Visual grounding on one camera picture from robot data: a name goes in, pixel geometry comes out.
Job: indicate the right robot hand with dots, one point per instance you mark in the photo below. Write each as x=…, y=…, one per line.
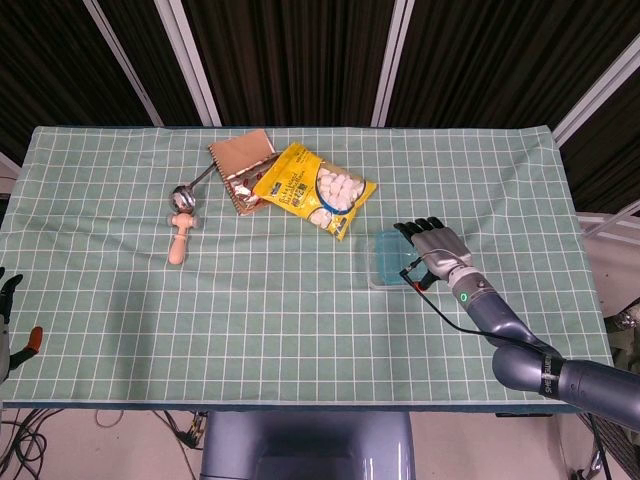
x=445, y=250

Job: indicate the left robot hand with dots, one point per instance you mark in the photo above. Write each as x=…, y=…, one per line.
x=4, y=325

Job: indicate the blue plastic lid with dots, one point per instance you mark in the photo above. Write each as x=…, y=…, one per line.
x=390, y=260

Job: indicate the clear plastic container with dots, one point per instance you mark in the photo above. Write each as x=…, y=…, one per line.
x=372, y=285

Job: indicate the green checked tablecloth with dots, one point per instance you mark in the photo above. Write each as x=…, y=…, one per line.
x=125, y=300

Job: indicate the yellow marshmallow bag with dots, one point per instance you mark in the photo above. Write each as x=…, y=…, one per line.
x=290, y=185

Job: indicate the silver red snack packet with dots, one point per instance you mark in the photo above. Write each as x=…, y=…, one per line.
x=242, y=192

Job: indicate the metal soup ladle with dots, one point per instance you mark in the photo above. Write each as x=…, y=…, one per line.
x=182, y=199

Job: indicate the black pleated curtain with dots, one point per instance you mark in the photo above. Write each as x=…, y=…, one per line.
x=300, y=50

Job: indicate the grey robot torso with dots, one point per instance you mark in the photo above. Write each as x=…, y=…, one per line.
x=250, y=450

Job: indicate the white metal frame rail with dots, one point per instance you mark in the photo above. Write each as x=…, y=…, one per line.
x=610, y=225

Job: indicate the slanted white frame post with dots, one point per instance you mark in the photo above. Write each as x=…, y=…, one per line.
x=120, y=55

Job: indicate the wide white frame post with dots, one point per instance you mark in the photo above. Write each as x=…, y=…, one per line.
x=190, y=65

